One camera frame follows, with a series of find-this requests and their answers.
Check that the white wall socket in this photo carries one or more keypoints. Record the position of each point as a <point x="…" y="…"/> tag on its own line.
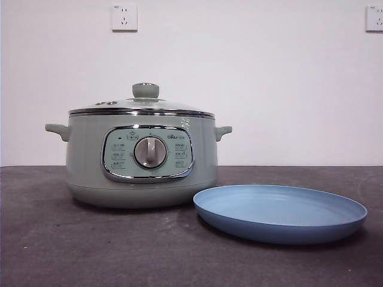
<point x="124" y="18"/>
<point x="375" y="18"/>

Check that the pale green electric steamer pot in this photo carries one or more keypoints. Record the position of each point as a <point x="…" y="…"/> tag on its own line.
<point x="86" y="149"/>

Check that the blue round plate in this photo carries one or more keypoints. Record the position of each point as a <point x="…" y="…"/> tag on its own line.
<point x="269" y="230"/>

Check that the glass lid with green knob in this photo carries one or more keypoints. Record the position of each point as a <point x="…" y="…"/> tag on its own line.
<point x="167" y="107"/>

